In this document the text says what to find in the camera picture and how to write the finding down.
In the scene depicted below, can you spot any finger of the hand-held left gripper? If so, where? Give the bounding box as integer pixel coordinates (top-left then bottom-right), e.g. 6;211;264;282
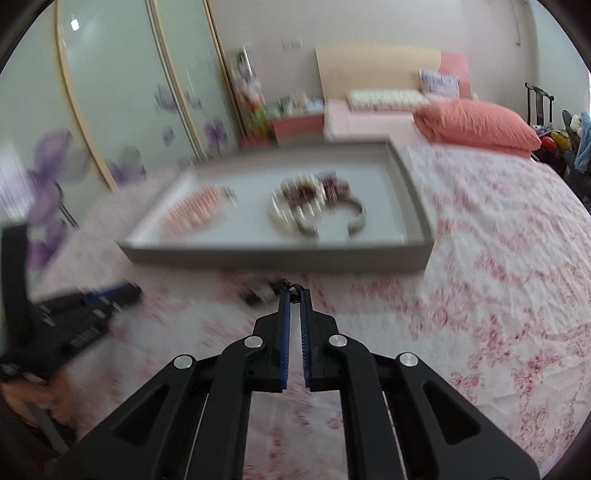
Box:
78;283;142;309

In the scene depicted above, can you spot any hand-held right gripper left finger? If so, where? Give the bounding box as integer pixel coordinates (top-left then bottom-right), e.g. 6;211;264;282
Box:
51;290;293;480

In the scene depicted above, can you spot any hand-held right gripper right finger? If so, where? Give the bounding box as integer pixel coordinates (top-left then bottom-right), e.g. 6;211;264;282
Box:
299;288;541;480

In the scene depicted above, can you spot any small pearl drop earring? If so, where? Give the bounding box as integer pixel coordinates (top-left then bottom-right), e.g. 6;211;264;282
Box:
240;278;298;306

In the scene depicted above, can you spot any grey cardboard tray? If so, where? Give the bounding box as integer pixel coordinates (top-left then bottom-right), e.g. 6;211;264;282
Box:
115;140;435;273

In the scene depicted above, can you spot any pink pearl bracelet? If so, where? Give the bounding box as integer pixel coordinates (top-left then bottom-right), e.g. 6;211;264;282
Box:
161;185;238;232

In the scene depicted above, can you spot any white pearl bracelet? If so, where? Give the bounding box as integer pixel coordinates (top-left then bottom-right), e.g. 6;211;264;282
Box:
268;173;326;234

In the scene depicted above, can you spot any dark bead bracelet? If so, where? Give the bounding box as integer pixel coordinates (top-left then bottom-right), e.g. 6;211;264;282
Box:
285;172;349;205

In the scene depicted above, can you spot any person's left hand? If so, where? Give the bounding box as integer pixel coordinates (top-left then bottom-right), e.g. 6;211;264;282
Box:
0;369;72;425

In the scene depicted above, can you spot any pink floral bedsheet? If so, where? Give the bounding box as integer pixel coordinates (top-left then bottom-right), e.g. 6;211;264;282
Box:
28;138;591;480

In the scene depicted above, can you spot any floral sliding wardrobe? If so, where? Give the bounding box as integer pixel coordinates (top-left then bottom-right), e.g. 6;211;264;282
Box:
0;0;243;282

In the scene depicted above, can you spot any pink nightstand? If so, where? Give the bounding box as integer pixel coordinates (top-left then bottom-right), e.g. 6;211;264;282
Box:
270;113;326;147

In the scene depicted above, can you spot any pink bed mattress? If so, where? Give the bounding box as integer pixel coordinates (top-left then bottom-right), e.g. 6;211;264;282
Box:
323;102;426;142

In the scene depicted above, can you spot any clear plush toy tube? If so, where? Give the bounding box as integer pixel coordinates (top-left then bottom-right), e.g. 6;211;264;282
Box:
228;46;274;140

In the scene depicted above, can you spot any floral pillow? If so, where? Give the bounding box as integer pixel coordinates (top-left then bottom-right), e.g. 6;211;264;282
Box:
346;88;430;112

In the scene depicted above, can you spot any orange pillow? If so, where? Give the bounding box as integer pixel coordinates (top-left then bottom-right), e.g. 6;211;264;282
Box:
412;99;542;151

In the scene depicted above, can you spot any beige pink headboard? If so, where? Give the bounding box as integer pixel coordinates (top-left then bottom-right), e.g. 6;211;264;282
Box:
315;44;477;100

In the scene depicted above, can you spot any purple patterned cushion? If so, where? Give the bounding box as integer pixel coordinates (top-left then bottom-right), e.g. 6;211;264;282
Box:
418;68;462;99

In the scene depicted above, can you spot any colourful cloth pile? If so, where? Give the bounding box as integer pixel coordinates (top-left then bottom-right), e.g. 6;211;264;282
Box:
538;129;574;154

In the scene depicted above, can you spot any dark wooden chair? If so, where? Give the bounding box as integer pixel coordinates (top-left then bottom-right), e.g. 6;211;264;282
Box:
524;82;555;128

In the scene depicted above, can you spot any blue plush toy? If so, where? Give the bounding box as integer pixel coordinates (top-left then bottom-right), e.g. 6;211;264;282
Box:
573;111;591;174

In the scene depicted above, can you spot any wide silver cuff bracelet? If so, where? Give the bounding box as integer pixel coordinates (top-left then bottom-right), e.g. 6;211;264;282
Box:
295;196;368;240

